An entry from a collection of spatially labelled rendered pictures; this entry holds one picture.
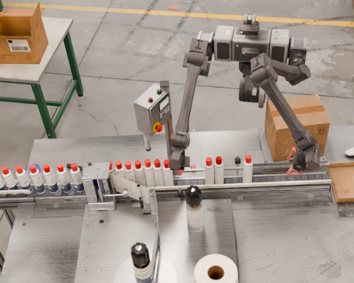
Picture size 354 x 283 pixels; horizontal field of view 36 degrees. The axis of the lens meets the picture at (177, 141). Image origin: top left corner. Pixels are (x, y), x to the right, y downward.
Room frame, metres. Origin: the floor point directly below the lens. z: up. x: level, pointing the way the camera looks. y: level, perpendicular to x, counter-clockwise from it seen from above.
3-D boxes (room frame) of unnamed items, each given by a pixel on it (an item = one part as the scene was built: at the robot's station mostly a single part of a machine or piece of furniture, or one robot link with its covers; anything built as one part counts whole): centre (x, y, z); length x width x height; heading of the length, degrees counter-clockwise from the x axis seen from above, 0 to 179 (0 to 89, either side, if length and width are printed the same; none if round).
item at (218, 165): (1.97, -0.21, 0.98); 0.05 x 0.05 x 0.20
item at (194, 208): (1.70, -0.06, 1.03); 0.09 x 0.09 x 0.30
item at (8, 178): (2.04, 0.94, 0.98); 0.05 x 0.05 x 0.20
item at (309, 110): (2.24, -0.69, 0.99); 0.30 x 0.24 x 0.27; 92
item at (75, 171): (2.02, 0.56, 0.98); 0.05 x 0.05 x 0.20
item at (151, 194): (1.80, 0.15, 0.97); 0.05 x 0.05 x 0.19
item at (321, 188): (1.98, 0.00, 0.85); 1.65 x 0.11 x 0.05; 87
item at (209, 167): (1.97, -0.16, 0.98); 0.05 x 0.05 x 0.20
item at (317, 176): (1.98, 0.00, 0.86); 1.65 x 0.08 x 0.04; 87
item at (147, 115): (2.07, 0.11, 1.38); 0.17 x 0.10 x 0.19; 142
